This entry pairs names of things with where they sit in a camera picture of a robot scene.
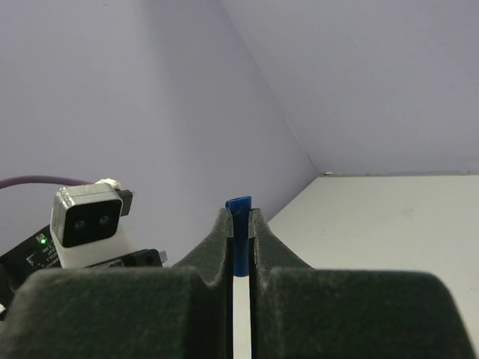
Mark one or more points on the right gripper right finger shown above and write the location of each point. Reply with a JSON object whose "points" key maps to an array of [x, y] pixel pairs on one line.
{"points": [[298, 311]]}

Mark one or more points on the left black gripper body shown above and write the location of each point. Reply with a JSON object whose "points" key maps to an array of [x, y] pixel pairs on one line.
{"points": [[38, 252]]}

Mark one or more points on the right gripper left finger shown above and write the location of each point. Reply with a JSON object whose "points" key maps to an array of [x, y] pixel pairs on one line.
{"points": [[184, 311]]}

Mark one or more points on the blue pen cap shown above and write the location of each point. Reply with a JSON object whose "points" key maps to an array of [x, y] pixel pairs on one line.
{"points": [[240, 208]]}

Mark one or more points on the blue pen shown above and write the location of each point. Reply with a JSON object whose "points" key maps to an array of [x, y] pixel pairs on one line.
{"points": [[241, 318]]}

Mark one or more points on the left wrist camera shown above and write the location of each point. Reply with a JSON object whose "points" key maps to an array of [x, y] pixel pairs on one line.
{"points": [[85, 223]]}

